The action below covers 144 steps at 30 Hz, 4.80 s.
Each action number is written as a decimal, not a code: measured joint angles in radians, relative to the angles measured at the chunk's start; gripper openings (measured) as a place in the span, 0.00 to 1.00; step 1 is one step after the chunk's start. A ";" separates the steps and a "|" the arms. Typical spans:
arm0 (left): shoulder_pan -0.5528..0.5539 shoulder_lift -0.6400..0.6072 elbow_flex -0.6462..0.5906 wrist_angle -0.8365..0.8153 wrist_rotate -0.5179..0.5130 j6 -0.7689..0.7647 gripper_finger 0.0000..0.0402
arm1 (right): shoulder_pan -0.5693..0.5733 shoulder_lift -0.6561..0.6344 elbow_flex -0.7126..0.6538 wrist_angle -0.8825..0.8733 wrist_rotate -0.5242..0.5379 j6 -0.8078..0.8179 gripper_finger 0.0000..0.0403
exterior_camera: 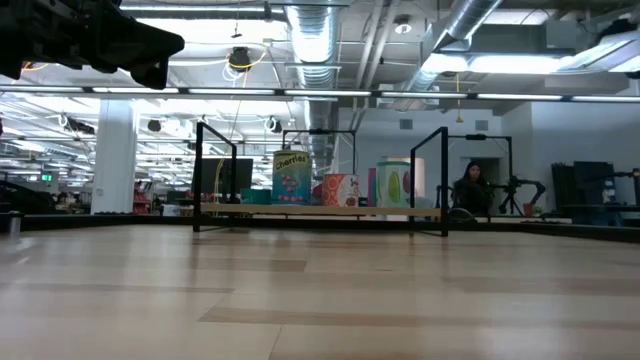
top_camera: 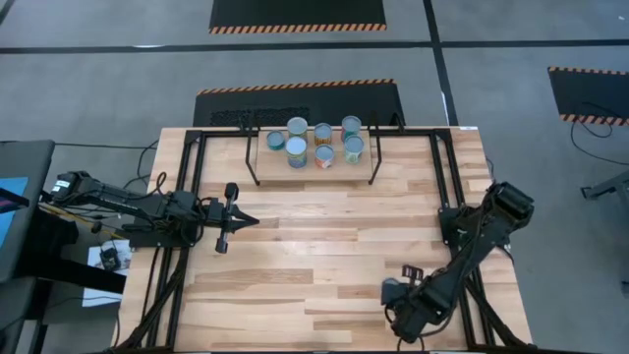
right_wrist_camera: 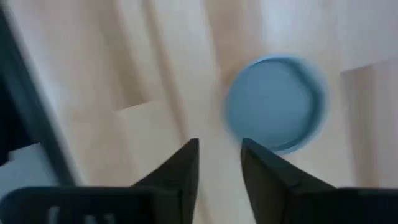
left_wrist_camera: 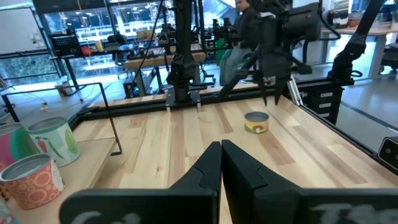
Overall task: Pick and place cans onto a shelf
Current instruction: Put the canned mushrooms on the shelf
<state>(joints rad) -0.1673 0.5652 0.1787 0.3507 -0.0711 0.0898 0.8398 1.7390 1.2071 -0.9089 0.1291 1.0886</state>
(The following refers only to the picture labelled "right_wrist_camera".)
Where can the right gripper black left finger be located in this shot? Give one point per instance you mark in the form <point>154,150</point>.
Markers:
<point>140,205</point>

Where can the black aluminium table frame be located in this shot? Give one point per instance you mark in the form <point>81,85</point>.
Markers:
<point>43,133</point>

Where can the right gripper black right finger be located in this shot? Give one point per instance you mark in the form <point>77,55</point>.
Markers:
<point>311,205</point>

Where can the blue-grey lidded tin can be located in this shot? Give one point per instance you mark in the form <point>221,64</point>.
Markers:
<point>273,102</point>

